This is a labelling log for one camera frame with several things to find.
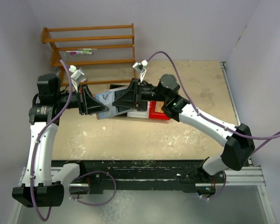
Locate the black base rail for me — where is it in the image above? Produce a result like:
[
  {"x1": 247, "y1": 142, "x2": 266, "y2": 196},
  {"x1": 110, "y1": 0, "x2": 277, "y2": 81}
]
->
[{"x1": 51, "y1": 158, "x2": 224, "y2": 195}]

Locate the black VIP card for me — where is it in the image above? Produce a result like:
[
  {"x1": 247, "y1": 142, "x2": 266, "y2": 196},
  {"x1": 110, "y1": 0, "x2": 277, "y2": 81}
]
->
[{"x1": 137, "y1": 101, "x2": 148, "y2": 111}]

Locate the aluminium table edge rail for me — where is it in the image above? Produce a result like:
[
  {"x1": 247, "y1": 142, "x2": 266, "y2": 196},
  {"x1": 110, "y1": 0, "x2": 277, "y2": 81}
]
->
[{"x1": 220, "y1": 62, "x2": 277, "y2": 224}]

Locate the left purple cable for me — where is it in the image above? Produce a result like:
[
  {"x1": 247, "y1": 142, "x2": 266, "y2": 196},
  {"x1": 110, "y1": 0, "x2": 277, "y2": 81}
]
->
[{"x1": 29, "y1": 59, "x2": 73, "y2": 222}]

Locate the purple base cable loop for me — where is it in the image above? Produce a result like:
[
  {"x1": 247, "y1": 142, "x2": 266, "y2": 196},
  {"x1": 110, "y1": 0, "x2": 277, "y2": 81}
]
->
[{"x1": 69, "y1": 171, "x2": 117, "y2": 206}]

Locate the wooden rack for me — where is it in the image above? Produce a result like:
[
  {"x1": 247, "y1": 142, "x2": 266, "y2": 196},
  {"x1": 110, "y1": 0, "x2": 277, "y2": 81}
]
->
[{"x1": 41, "y1": 23, "x2": 137, "y2": 86}]

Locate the pink marker pen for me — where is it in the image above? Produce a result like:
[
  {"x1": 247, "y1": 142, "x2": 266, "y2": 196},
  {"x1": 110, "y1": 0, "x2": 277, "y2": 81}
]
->
[{"x1": 69, "y1": 51, "x2": 93, "y2": 55}]

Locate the red plastic bin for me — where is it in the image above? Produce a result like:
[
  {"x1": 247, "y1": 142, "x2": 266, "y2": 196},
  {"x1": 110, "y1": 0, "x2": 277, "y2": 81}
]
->
[{"x1": 148, "y1": 101, "x2": 170, "y2": 120}]

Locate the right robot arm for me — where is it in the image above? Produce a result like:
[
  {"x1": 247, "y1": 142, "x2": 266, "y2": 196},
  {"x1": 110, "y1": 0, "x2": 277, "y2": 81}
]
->
[{"x1": 112, "y1": 74, "x2": 255, "y2": 182}]

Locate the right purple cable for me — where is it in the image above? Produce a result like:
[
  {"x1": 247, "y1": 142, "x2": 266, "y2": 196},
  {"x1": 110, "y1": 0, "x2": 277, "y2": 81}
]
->
[{"x1": 146, "y1": 51, "x2": 280, "y2": 154}]

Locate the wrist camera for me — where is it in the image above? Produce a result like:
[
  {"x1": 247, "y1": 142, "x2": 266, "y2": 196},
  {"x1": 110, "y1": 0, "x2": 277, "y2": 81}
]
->
[
  {"x1": 133, "y1": 60, "x2": 148, "y2": 83},
  {"x1": 69, "y1": 65, "x2": 87, "y2": 91}
]

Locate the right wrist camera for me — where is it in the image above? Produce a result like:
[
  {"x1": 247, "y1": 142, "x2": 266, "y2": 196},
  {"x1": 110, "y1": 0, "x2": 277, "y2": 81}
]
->
[{"x1": 133, "y1": 60, "x2": 148, "y2": 83}]

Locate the pink leather card holder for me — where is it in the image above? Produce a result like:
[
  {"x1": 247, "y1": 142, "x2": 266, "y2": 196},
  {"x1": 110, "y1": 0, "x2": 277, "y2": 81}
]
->
[{"x1": 94, "y1": 86, "x2": 132, "y2": 119}]

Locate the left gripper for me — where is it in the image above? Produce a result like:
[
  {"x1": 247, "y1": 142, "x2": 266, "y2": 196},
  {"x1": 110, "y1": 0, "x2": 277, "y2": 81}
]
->
[{"x1": 55, "y1": 84, "x2": 108, "y2": 115}]

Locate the black plastic bin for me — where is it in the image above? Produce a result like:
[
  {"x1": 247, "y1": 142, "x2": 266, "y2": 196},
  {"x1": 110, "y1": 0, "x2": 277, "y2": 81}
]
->
[{"x1": 109, "y1": 84, "x2": 129, "y2": 90}]

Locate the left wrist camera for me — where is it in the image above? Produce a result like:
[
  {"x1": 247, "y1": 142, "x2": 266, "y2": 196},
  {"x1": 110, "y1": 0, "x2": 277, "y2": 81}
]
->
[{"x1": 69, "y1": 65, "x2": 87, "y2": 91}]

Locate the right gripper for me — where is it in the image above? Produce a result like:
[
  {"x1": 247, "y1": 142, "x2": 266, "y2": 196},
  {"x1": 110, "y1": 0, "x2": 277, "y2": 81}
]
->
[{"x1": 113, "y1": 77, "x2": 168, "y2": 108}]

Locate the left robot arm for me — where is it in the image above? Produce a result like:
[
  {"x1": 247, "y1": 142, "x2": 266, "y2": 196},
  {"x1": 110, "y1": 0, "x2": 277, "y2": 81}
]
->
[{"x1": 12, "y1": 74, "x2": 108, "y2": 208}]

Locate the white plastic bin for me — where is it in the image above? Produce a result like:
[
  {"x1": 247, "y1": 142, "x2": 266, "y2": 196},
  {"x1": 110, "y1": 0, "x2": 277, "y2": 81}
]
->
[{"x1": 127, "y1": 101, "x2": 150, "y2": 119}]

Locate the green marker pen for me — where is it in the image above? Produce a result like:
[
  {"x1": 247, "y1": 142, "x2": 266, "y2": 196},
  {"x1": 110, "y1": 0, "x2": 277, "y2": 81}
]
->
[{"x1": 77, "y1": 48, "x2": 98, "y2": 52}]

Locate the gold card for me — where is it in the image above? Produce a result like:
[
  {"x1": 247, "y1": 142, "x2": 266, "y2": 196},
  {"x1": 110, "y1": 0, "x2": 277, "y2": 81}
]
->
[{"x1": 154, "y1": 101, "x2": 164, "y2": 113}]

